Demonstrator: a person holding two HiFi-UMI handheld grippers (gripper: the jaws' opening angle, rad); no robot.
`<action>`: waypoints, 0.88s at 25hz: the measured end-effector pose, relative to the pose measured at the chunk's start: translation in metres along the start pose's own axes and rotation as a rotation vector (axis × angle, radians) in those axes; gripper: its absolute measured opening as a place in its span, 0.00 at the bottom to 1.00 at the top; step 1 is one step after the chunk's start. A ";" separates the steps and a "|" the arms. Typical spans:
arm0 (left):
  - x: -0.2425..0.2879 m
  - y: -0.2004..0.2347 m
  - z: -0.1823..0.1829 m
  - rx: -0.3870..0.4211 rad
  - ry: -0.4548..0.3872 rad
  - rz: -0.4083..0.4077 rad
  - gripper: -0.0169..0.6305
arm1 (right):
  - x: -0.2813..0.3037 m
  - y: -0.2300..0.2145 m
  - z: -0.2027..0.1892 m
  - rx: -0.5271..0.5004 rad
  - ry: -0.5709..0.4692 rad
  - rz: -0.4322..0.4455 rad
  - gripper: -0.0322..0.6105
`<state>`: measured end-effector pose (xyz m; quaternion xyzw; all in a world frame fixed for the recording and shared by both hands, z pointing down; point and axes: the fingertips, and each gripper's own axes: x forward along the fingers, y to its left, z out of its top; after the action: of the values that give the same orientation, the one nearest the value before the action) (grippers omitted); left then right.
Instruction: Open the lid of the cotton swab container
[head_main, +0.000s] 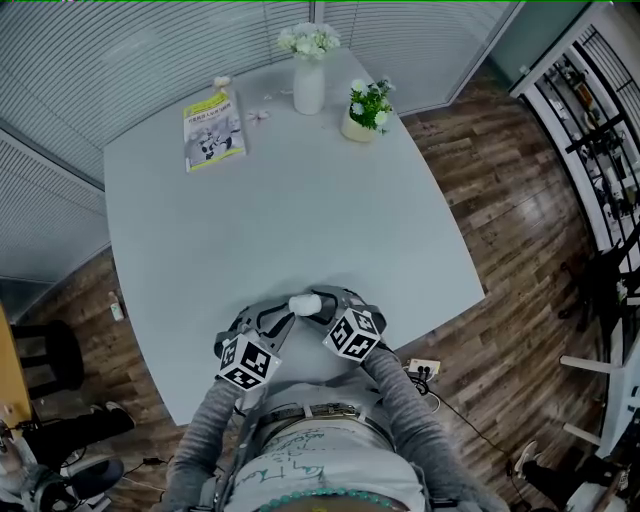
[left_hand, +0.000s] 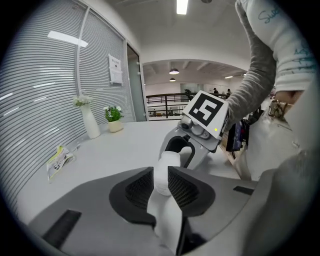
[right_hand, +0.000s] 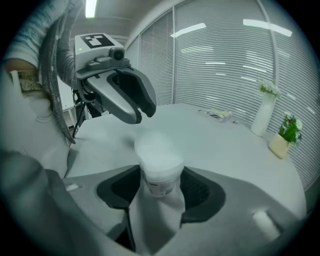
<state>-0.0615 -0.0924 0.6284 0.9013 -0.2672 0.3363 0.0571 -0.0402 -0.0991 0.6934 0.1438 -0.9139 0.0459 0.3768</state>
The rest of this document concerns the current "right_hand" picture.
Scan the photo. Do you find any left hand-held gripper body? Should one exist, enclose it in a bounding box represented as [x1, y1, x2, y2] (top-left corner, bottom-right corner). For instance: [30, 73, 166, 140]
[74, 32, 132, 111]

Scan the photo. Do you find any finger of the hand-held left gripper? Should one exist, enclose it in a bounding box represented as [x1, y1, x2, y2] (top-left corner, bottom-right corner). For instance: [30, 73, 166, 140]
[107, 68, 157, 119]
[87, 77, 143, 125]

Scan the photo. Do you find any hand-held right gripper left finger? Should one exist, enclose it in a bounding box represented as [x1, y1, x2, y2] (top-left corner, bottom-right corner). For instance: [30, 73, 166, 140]
[63, 164, 142, 252]

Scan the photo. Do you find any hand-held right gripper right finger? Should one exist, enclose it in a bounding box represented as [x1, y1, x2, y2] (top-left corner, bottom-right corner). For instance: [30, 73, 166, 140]
[159, 165, 308, 256]

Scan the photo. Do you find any small white box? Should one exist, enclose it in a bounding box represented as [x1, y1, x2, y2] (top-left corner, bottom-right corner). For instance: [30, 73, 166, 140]
[134, 131, 186, 199]

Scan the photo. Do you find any person's left forearm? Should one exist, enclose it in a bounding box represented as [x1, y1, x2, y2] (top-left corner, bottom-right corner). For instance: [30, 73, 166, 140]
[56, 0, 86, 88]

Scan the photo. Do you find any ceiling light panel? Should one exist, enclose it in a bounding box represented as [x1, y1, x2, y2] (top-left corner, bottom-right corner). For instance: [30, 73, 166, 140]
[85, 0, 98, 19]

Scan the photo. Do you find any patterned belt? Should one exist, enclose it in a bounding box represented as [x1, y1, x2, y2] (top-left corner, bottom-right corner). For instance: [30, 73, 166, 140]
[9, 71, 44, 94]

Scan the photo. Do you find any magazine with yellow border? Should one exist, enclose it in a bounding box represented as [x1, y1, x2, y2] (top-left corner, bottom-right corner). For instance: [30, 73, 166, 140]
[197, 108, 232, 123]

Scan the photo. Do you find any cream pot with green plant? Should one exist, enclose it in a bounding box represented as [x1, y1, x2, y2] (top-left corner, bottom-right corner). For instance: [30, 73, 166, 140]
[268, 111, 303, 160]

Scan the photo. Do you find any person's torso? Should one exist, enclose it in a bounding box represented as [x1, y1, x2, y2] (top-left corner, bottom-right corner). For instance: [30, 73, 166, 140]
[0, 0, 83, 181]

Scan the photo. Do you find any white vase with white flowers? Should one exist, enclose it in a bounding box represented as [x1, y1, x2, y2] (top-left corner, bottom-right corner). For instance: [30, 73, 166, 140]
[250, 78, 282, 138]

